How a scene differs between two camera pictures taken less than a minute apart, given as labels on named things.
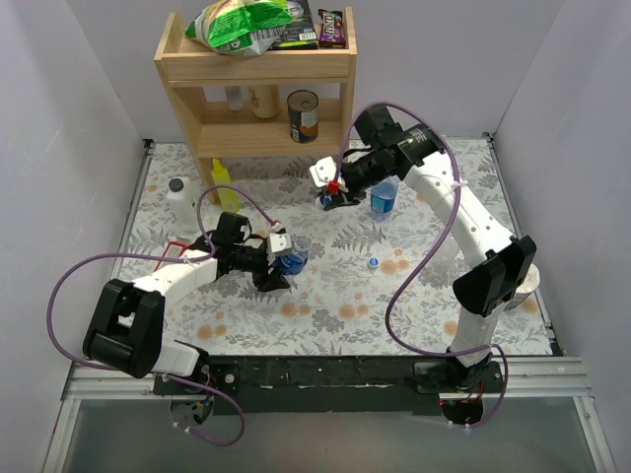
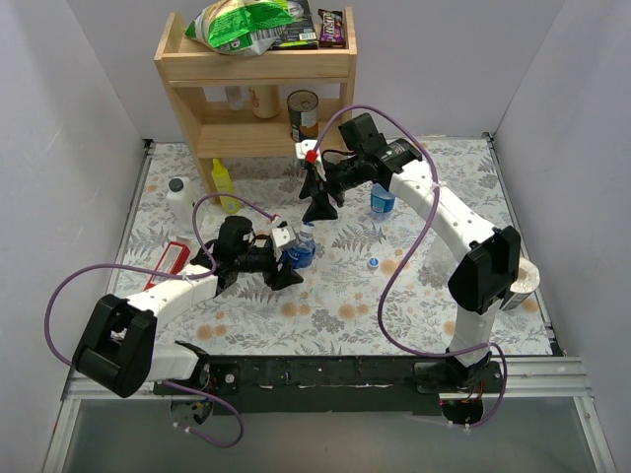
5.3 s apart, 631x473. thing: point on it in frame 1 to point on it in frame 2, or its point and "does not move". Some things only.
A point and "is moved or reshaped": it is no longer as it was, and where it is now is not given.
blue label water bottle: (292, 263) is moved or reshaped
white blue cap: (322, 200) is moved or reshaped
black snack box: (301, 33) does not move
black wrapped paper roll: (528, 285) does not move
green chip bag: (245, 28) does not move
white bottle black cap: (182, 195) does not move
